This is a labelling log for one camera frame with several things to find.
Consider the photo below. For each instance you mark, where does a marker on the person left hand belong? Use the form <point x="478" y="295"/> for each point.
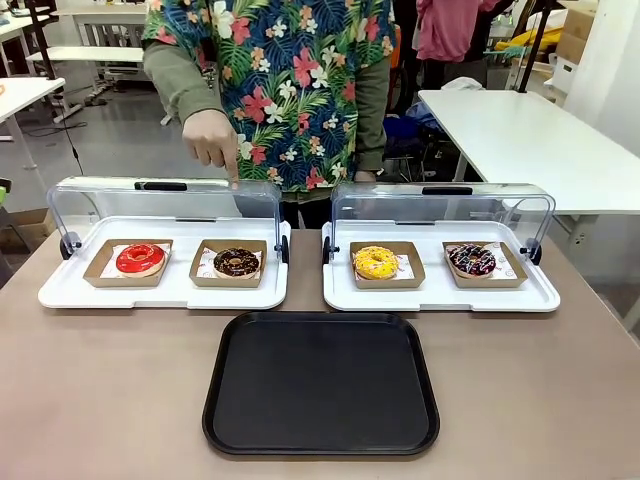
<point x="364" y="176"/>

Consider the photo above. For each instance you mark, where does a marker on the person right hand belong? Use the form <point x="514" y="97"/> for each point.
<point x="207" y="135"/>

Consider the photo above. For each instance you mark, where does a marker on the clear display case lid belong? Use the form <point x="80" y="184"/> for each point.
<point x="210" y="205"/>
<point x="440" y="210"/>

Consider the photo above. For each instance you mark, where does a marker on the person right forearm green sleeve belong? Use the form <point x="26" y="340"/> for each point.
<point x="172" y="75"/>

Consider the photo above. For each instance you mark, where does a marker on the person left forearm green sleeve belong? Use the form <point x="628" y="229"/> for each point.
<point x="372" y="115"/>

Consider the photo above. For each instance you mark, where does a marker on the yellow sprinkled donut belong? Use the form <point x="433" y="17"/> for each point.
<point x="367" y="267"/>

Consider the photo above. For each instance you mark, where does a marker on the brown cardboard food tray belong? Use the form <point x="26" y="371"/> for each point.
<point x="97" y="280"/>
<point x="390" y="283"/>
<point x="225" y="282"/>
<point x="500" y="282"/>

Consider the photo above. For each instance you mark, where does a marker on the dark purple drizzled donut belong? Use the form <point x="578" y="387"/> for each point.
<point x="460" y="265"/>

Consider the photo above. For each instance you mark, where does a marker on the chocolate sprinkled donut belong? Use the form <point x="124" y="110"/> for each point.
<point x="225" y="267"/>

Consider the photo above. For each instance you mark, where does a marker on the red glazed donut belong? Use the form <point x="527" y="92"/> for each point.
<point x="127" y="262"/>

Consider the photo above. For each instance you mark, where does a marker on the black serving tray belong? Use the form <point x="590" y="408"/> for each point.
<point x="320" y="385"/>

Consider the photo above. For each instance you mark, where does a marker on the black hinge knob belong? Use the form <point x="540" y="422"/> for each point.
<point x="326" y="250"/>
<point x="536" y="253"/>
<point x="285" y="249"/>

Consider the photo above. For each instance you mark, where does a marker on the person torso floral shirt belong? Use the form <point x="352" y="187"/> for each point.
<point x="300" y="75"/>

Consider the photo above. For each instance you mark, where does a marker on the long white desk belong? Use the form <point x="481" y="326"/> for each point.
<point x="85" y="54"/>

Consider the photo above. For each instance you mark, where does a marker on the white display case base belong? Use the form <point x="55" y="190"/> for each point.
<point x="165" y="300"/>
<point x="440" y="302"/>

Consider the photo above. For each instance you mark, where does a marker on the person in pink top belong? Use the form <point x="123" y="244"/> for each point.
<point x="450" y="30"/>

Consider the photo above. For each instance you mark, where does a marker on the large white table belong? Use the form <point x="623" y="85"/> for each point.
<point x="540" y="145"/>

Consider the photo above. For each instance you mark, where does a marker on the small white table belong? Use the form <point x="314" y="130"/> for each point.
<point x="25" y="95"/>

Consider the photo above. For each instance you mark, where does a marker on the black chair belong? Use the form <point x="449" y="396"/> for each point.
<point x="44" y="35"/>

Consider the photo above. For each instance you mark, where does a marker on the yellow cloth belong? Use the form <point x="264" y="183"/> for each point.
<point x="530" y="42"/>

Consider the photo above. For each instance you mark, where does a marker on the black pole stand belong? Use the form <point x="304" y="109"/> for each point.
<point x="534" y="45"/>

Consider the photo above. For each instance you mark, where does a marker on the cardboard box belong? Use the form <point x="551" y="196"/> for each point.
<point x="575" y="35"/>

